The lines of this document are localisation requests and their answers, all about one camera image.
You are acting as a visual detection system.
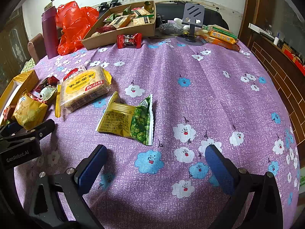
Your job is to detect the yellow cookie packet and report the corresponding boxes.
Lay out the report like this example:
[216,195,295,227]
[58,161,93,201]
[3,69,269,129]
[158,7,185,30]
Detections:
[13,93,48,131]

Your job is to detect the pale green white packet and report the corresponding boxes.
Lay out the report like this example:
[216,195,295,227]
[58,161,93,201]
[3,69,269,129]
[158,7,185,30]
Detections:
[40,85,57,104]

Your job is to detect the green pea snack packet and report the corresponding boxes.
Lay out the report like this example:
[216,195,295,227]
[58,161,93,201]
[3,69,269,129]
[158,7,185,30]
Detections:
[96,92,154,146]

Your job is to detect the red dark candy packet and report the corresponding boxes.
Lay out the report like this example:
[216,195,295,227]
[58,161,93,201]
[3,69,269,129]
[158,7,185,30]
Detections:
[31,76,59,102]

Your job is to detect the yellow cracker pack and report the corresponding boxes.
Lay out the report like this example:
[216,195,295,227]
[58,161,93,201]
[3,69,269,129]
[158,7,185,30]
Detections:
[55,66,112,118]

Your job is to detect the red white snack packet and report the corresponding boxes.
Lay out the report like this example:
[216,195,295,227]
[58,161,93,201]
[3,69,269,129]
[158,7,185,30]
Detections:
[63,65,86,81]

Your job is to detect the yellow gift box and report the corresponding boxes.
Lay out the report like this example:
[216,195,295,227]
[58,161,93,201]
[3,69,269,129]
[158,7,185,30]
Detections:
[0,69,39,126]

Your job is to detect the purple floral tablecloth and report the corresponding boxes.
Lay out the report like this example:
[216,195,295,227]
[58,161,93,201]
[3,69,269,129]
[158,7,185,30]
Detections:
[14,38,300,228]

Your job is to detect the brown armchair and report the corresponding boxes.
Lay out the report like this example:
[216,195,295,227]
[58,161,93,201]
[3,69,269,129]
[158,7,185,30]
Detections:
[27,33,47,64]

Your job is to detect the purple thermos bottle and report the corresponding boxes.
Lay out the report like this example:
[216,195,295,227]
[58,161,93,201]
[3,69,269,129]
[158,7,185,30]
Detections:
[41,6,59,59]

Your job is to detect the red plastic bag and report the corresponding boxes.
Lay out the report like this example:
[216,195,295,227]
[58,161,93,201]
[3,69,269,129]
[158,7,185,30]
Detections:
[56,1,99,56]

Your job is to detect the orange biscuit packs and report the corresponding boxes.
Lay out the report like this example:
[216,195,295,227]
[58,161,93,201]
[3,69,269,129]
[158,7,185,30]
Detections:
[196,24,240,52]

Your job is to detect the red wrapped candy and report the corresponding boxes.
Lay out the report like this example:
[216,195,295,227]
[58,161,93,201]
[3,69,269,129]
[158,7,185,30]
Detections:
[117,33,142,49]

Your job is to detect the dark seed bag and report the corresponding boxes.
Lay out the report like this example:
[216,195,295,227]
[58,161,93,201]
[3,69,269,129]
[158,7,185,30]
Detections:
[159,23,184,36]

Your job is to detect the brown cardboard snack tray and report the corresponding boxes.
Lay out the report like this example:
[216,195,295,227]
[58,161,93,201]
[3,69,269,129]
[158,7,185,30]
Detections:
[82,0,157,50]

